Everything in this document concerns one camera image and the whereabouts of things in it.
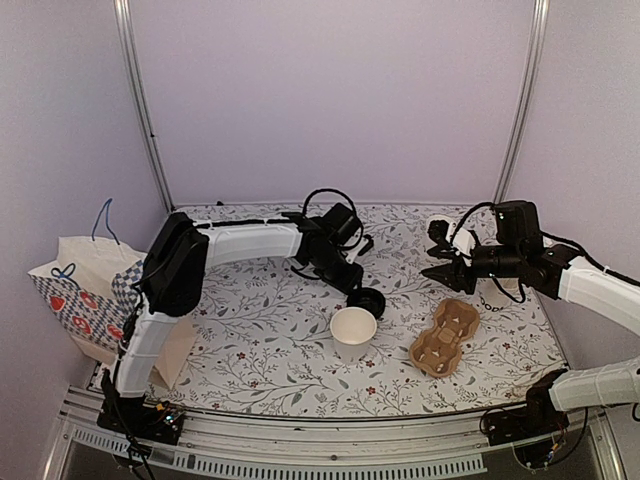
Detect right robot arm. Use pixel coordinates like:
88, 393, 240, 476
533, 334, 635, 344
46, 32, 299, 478
422, 200, 639, 436

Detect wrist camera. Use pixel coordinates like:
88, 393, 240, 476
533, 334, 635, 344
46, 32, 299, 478
427, 216, 480, 267
320, 203, 363, 251

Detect aluminium front rail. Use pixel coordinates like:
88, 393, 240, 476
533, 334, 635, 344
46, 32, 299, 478
42, 387, 628, 479

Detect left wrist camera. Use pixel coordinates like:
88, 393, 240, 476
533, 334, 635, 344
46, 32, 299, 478
320, 203, 363, 251

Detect aluminium frame post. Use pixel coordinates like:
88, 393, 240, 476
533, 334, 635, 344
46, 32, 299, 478
113, 0, 175, 212
493, 0, 550, 203

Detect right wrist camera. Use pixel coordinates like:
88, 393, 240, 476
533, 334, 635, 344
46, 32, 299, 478
427, 216, 480, 267

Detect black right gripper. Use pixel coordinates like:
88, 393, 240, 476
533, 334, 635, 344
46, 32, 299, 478
422, 244, 524, 295

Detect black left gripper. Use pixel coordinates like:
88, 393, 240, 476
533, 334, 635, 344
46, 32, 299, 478
310, 249, 365, 297

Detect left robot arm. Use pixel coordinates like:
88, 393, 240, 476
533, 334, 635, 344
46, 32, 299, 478
101, 197, 385, 434

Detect right aluminium frame post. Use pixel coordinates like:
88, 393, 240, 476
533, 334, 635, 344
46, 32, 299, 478
493, 0, 550, 203

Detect left aluminium frame post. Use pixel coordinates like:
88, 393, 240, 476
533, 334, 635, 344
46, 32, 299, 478
113, 0, 175, 212

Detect white cup holding straws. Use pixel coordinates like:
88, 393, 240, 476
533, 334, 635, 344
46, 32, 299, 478
477, 278, 521, 312

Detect brown cardboard cup carrier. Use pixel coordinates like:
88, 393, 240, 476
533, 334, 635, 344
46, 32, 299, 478
408, 299, 480, 378

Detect white paper cup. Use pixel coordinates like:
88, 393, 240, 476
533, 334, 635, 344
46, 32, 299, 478
427, 214, 455, 246
329, 307, 377, 364

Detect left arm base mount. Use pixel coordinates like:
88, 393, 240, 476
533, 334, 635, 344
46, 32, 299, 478
97, 383, 184, 445

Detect blue checkered paper bag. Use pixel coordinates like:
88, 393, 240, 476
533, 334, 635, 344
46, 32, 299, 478
27, 198, 199, 390

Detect black plastic cup lid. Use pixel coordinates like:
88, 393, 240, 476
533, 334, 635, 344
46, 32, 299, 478
361, 287, 386, 313

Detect floral patterned table mat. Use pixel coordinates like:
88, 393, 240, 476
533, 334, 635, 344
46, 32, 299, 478
147, 204, 565, 418

